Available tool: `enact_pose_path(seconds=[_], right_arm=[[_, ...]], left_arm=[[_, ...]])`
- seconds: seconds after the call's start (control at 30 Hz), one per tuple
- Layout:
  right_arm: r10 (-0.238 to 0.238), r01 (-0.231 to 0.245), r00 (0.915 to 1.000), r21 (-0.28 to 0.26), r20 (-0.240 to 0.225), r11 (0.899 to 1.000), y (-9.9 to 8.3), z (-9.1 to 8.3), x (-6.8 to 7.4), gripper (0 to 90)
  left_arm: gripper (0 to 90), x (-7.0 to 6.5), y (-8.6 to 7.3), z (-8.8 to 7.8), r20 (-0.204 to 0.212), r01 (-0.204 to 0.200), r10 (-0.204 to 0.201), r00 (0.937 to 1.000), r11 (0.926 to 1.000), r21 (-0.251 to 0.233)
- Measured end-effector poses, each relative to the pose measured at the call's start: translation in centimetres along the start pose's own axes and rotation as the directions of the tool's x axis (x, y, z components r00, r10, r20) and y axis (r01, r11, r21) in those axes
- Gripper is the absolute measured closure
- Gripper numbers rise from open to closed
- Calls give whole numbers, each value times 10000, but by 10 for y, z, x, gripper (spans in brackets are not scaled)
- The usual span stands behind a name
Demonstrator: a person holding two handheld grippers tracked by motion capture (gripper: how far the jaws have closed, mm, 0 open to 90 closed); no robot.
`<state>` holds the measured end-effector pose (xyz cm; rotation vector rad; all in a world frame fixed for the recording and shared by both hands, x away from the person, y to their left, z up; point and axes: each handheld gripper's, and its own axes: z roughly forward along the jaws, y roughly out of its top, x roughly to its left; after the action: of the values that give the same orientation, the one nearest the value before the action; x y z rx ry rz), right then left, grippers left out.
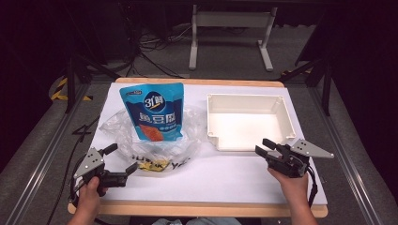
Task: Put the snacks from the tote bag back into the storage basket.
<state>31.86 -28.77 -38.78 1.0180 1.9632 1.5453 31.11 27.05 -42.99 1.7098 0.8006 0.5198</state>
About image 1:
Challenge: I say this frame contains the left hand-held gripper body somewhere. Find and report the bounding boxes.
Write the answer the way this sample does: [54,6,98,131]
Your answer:
[73,146,129,189]

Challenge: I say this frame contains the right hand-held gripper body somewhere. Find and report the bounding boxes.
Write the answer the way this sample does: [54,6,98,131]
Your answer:
[265,138,335,179]

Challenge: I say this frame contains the person's right hand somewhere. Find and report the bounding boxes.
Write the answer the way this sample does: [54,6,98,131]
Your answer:
[268,167,310,202]

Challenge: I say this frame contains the person's left hand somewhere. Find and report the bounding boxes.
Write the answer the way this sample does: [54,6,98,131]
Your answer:
[75,175,109,211]

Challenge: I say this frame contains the white plastic box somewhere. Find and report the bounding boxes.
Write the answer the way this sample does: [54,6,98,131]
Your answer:
[206,93,297,153]

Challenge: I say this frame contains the clear plastic bag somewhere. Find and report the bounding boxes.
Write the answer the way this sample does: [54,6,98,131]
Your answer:
[99,104,207,178]

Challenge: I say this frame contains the white table mat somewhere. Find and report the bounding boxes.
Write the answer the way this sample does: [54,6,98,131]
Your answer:
[89,82,329,206]

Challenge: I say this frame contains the blue snack pouch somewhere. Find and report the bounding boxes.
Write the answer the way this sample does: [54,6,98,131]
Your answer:
[118,82,185,143]

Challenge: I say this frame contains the yellow black hazard tape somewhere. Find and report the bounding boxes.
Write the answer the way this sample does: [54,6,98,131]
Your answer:
[50,76,94,102]

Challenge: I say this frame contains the black metal stand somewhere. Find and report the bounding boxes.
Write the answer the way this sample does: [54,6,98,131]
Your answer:
[279,57,334,117]
[63,52,122,114]

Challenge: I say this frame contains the person's light clothing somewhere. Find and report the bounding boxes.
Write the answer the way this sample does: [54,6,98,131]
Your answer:
[151,217,242,225]

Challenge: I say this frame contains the white metal stand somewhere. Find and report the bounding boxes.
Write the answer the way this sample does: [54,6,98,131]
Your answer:
[188,4,279,72]

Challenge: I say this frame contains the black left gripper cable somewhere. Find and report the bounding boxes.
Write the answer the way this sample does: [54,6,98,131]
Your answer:
[46,115,101,225]

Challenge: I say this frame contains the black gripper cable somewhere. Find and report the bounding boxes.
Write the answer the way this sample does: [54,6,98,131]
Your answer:
[46,115,101,225]
[307,164,319,209]

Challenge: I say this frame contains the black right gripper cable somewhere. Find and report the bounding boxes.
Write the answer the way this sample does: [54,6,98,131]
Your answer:
[307,164,319,209]

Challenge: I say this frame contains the aluminium rail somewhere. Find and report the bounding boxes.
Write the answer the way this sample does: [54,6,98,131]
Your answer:
[4,83,92,225]
[307,86,378,225]

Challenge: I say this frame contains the black floor cables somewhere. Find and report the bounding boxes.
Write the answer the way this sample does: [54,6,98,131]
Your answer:
[124,18,192,79]

